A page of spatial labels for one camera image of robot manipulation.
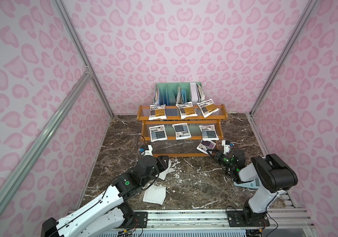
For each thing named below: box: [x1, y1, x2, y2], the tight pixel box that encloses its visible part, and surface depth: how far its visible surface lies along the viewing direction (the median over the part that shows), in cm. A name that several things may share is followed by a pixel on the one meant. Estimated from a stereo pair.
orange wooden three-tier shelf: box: [136, 103, 229, 158], surface depth 92 cm
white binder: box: [189, 82, 200, 107], surface depth 100 cm
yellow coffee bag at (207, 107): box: [196, 98, 219, 119], surface depth 83 cm
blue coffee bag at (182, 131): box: [171, 122, 192, 141], surface depth 90 cm
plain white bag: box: [142, 184, 167, 206], surface depth 83 cm
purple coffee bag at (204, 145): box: [196, 140, 217, 155], surface depth 92 cm
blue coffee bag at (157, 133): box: [148, 124, 168, 143], surface depth 90 cm
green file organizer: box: [152, 81, 205, 106], surface depth 105 cm
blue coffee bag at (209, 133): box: [198, 124, 219, 142], surface depth 90 cm
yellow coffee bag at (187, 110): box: [175, 101, 199, 120], surface depth 81 cm
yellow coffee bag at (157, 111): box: [148, 104, 168, 121], surface depth 81 cm
